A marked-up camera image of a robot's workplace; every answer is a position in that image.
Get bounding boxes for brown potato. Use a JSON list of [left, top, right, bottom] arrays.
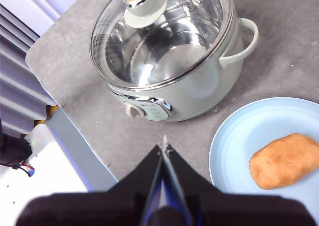
[[249, 133, 319, 190]]

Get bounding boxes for white ribbed panel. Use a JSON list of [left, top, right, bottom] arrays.
[[0, 0, 89, 137]]

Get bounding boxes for black device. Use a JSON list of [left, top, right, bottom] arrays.
[[0, 120, 33, 169]]

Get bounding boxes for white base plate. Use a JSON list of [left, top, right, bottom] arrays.
[[0, 123, 93, 226]]

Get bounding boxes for sage green electric steamer pot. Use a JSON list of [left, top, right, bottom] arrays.
[[89, 0, 259, 122]]

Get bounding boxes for glass lid with round knob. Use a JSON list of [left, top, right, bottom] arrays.
[[89, 0, 234, 88]]

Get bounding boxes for red and black wires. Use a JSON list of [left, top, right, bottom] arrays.
[[18, 161, 35, 177]]

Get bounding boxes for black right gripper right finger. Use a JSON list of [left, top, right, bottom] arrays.
[[163, 135, 319, 226]]

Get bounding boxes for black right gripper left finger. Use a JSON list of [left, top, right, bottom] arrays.
[[14, 143, 164, 226]]

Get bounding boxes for blue round plate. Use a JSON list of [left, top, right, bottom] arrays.
[[208, 97, 319, 194]]

